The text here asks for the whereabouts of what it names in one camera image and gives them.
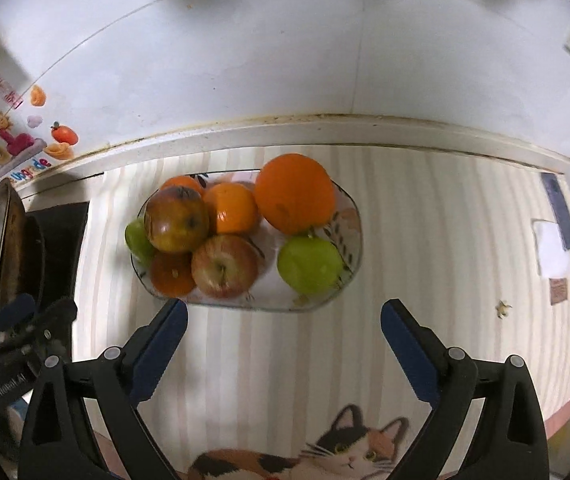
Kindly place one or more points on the small brown card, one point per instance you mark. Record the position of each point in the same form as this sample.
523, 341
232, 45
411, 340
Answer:
559, 290

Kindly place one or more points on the black cooktop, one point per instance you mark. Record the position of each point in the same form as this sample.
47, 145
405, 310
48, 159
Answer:
65, 240

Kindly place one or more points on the striped cat-print tablecloth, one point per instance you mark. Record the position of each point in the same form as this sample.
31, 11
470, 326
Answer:
440, 260

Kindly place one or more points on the blue smartphone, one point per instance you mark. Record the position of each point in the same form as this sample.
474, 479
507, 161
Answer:
560, 210

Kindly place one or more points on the large orange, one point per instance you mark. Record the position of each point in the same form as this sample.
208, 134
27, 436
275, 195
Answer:
295, 195

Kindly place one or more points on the black frying pan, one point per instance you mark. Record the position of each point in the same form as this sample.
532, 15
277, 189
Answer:
35, 255

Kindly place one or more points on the colourful wall stickers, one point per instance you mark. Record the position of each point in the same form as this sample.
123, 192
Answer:
15, 135

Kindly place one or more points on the red and green apple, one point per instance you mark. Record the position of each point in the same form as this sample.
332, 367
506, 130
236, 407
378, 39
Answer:
177, 219
224, 266

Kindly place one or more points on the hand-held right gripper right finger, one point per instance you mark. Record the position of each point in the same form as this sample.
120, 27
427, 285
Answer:
407, 350

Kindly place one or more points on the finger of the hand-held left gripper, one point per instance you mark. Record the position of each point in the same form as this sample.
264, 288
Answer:
14, 311
55, 316

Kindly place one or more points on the small yellowish scrap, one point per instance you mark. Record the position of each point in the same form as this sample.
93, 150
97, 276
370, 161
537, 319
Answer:
503, 309

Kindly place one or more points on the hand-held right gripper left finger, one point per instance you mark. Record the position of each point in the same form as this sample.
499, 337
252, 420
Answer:
162, 350

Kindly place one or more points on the floral ceramic plate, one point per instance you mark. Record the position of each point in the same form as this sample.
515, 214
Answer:
345, 230

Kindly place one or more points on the white paper sheet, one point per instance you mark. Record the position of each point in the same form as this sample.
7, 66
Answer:
552, 255

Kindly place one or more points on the small orange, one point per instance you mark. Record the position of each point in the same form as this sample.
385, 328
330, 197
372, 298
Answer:
232, 207
181, 183

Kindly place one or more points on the small dark red apple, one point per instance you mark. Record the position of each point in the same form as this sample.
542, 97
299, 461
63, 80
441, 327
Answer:
171, 276

